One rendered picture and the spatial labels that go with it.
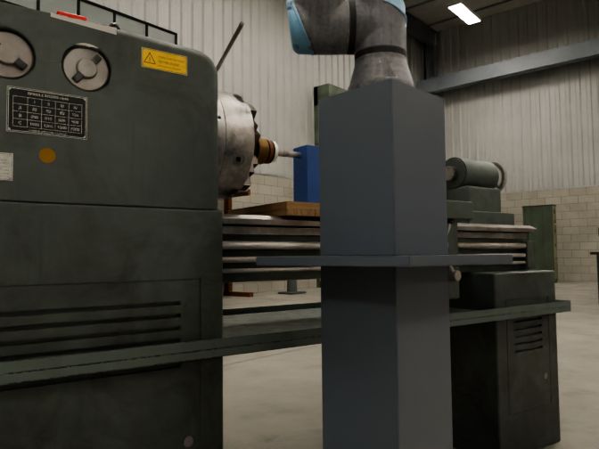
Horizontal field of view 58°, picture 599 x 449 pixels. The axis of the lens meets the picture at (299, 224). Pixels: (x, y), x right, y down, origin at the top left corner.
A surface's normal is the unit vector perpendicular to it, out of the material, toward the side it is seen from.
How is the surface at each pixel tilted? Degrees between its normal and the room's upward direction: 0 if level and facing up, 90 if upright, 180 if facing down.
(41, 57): 90
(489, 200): 90
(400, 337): 90
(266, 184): 90
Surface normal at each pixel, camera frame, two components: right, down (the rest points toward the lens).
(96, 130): 0.57, -0.05
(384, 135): -0.71, -0.04
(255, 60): 0.76, -0.04
